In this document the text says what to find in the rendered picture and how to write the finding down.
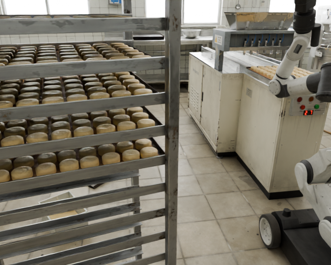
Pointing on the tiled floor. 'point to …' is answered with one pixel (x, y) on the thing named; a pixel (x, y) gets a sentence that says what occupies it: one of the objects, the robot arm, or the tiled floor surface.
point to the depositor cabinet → (215, 102)
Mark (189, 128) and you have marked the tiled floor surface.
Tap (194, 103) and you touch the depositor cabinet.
